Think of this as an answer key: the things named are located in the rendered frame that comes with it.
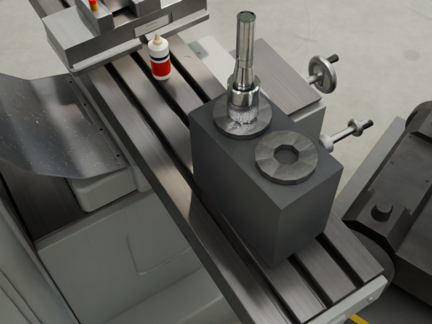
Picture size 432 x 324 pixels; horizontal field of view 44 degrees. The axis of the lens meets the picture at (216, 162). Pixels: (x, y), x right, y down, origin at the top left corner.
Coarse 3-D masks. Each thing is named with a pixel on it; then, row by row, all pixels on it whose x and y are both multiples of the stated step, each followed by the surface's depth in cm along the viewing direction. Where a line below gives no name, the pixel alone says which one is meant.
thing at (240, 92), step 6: (228, 78) 76; (258, 78) 75; (228, 84) 75; (234, 84) 75; (252, 84) 75; (258, 84) 75; (228, 90) 75; (234, 90) 74; (240, 90) 74; (246, 90) 74; (252, 90) 74; (258, 90) 75; (240, 96) 74; (246, 96) 74
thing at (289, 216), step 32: (224, 96) 82; (192, 128) 84; (224, 128) 79; (256, 128) 79; (288, 128) 80; (192, 160) 92; (224, 160) 79; (256, 160) 75; (288, 160) 77; (320, 160) 77; (224, 192) 87; (256, 192) 76; (288, 192) 73; (320, 192) 77; (256, 224) 82; (288, 224) 77; (320, 224) 87; (288, 256) 88
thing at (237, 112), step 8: (232, 96) 75; (256, 96) 76; (232, 104) 76; (240, 104) 76; (248, 104) 76; (256, 104) 77; (232, 112) 78; (240, 112) 77; (248, 112) 77; (256, 112) 79; (232, 120) 79; (240, 120) 78; (248, 120) 79
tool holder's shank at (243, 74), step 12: (240, 12) 67; (252, 12) 67; (240, 24) 66; (252, 24) 66; (240, 36) 67; (252, 36) 67; (240, 48) 69; (252, 48) 69; (240, 60) 71; (252, 60) 71; (240, 72) 72; (252, 72) 73; (240, 84) 74
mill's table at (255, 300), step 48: (48, 0) 129; (144, 48) 119; (96, 96) 115; (144, 96) 110; (192, 96) 110; (144, 144) 103; (192, 192) 96; (192, 240) 95; (240, 240) 90; (336, 240) 90; (240, 288) 85; (288, 288) 85; (336, 288) 85
